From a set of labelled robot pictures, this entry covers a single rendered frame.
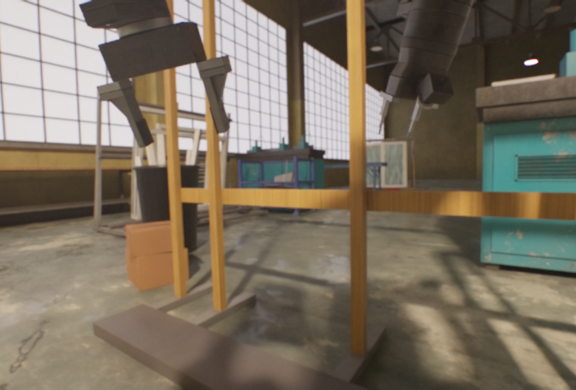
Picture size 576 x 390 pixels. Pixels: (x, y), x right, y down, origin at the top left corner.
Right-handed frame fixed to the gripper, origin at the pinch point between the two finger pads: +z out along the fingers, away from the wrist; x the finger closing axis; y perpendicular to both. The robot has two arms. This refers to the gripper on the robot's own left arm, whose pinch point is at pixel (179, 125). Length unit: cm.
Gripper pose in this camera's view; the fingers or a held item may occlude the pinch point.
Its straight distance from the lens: 51.0
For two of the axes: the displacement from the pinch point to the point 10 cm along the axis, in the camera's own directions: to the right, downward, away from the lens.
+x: -9.8, 1.3, 1.8
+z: 2.0, 8.8, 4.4
